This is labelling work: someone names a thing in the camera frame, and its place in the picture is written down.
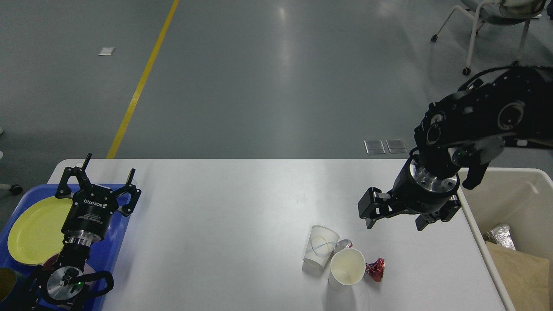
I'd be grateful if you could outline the silver floor socket plate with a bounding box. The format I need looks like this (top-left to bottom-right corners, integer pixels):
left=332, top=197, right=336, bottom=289
left=364, top=140, right=387, bottom=155

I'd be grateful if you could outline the red foil wrapper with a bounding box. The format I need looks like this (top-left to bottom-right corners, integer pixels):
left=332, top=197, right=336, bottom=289
left=365, top=257, right=385, bottom=282

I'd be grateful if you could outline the white wheeled chair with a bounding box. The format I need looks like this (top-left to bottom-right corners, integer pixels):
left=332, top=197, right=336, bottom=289
left=431, top=0, right=546, bottom=76

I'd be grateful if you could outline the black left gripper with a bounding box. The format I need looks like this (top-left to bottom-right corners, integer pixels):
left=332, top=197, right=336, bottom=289
left=54, top=153, right=142, bottom=248

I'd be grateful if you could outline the blue plastic tray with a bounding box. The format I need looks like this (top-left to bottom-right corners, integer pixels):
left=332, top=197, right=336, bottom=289
left=0, top=184, right=135, bottom=311

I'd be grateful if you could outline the foil piece in bin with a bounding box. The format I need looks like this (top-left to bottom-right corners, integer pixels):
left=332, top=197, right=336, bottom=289
left=482, top=224, right=517, bottom=250

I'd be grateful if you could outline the black caster wheel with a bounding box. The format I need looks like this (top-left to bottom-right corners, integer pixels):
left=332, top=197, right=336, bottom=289
left=0, top=184, right=22, bottom=195

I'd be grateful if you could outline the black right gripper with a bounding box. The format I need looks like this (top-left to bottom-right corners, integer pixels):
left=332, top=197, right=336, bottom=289
left=357, top=157, right=462, bottom=232

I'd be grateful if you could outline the teal mug yellow inside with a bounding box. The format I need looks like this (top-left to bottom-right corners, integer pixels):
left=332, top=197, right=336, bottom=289
left=0, top=267, right=26, bottom=311

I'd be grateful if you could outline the yellow plastic plate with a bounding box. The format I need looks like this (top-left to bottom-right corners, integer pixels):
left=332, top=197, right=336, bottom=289
left=7, top=197, right=72, bottom=265

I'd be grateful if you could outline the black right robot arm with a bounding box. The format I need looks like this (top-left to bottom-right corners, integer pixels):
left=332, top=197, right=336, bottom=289
left=358, top=65, right=553, bottom=231

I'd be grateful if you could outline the white floor marker tile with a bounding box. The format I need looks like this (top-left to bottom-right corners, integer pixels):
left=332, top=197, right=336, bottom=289
left=98, top=47, right=116, bottom=56

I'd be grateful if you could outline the beige plastic bin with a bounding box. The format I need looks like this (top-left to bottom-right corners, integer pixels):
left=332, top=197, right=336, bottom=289
left=458, top=168, right=553, bottom=311

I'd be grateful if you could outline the white patterned paper cup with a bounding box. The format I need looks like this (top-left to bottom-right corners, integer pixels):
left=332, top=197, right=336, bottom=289
left=303, top=225, right=340, bottom=269

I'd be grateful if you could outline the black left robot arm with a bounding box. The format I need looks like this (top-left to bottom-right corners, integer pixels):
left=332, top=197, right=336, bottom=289
left=6, top=154, right=142, bottom=311

